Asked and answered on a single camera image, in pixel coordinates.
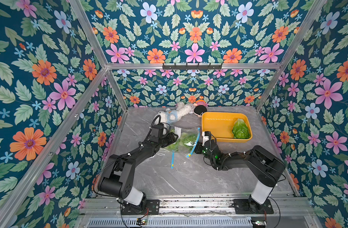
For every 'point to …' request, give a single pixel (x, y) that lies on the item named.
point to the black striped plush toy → (200, 106)
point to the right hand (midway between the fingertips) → (196, 139)
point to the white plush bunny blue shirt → (172, 115)
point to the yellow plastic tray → (226, 126)
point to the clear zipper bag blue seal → (178, 130)
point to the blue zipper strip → (172, 162)
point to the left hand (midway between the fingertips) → (177, 136)
